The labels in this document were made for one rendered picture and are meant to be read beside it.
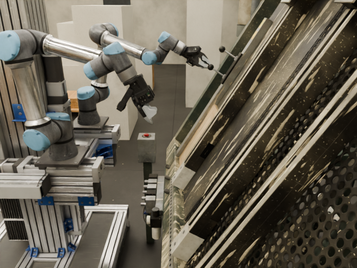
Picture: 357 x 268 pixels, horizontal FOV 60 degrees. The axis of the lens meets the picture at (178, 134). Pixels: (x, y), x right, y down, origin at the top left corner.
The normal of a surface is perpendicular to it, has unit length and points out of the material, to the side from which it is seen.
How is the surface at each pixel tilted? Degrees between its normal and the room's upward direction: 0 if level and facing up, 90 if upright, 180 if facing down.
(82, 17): 90
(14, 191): 90
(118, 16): 90
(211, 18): 90
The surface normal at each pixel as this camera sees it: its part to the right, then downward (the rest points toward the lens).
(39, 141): -0.22, 0.50
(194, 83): -0.01, 0.39
